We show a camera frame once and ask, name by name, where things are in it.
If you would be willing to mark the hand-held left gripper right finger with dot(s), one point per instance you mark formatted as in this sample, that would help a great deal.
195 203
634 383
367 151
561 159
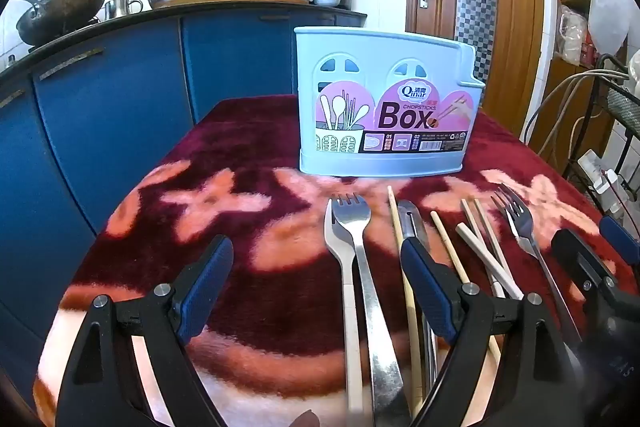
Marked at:
425 277

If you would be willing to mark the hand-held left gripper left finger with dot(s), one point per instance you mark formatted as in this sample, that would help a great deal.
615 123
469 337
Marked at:
210 277

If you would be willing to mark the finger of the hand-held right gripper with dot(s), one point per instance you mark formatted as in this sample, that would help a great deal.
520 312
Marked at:
620 234
580 257

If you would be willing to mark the white chopstick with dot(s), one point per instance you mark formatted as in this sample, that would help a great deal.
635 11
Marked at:
480 252
470 217
487 227

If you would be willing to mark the steel fork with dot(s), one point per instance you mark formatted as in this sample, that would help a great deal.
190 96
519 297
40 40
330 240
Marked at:
520 227
385 357

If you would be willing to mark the light blue utensil holder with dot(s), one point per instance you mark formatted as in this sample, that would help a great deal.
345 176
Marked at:
350 47

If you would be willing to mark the red printed blanket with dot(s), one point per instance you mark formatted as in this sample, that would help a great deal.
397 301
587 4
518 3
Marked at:
250 287

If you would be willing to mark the white power strip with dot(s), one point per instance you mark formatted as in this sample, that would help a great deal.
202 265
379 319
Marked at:
595 167

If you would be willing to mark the wooden shelf unit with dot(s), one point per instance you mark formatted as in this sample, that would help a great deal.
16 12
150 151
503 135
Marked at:
565 107

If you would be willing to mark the red bottle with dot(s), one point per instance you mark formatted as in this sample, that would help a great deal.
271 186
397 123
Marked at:
589 52

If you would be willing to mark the blue kitchen counter cabinet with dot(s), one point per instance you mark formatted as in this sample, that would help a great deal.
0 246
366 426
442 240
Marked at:
125 107

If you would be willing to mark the clear plastic bag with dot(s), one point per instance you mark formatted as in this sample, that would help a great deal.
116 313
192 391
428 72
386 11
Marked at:
572 34

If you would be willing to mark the wooden door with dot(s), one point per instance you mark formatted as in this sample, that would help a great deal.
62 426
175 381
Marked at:
435 57

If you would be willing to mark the large white plastic bag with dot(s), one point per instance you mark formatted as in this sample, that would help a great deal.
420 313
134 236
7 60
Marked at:
607 7

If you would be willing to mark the steel kettle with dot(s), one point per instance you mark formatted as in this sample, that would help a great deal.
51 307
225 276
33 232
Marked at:
117 8

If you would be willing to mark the white bowl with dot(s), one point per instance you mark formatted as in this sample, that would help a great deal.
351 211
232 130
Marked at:
327 1

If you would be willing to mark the dark wok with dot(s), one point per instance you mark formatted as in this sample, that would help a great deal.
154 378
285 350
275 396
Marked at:
60 14

